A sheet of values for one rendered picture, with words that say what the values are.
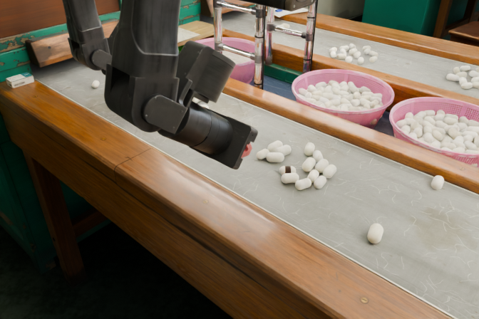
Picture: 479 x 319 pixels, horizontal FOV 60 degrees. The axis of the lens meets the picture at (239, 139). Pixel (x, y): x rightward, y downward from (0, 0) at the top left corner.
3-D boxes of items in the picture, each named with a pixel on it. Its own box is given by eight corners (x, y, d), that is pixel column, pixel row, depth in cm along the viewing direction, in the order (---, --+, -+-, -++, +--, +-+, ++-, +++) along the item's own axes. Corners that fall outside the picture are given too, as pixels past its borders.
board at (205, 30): (155, 54, 134) (154, 50, 133) (126, 44, 142) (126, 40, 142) (224, 30, 155) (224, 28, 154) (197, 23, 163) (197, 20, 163)
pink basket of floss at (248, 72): (264, 94, 130) (266, 65, 125) (179, 94, 130) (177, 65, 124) (260, 62, 152) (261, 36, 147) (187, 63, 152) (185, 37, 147)
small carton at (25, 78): (13, 88, 112) (11, 82, 111) (7, 85, 114) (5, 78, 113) (34, 82, 116) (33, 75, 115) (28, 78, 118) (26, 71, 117)
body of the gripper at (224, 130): (208, 109, 66) (179, 93, 60) (258, 130, 60) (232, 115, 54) (190, 146, 66) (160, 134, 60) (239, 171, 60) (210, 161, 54)
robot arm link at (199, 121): (142, 124, 54) (170, 142, 50) (166, 77, 54) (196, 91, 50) (175, 138, 59) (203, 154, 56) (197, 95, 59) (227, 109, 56)
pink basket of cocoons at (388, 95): (383, 153, 102) (391, 119, 97) (278, 133, 110) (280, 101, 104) (390, 106, 123) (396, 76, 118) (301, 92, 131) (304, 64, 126)
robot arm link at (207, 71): (102, 97, 51) (138, 119, 45) (145, 12, 51) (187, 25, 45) (172, 127, 60) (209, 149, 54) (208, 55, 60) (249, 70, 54)
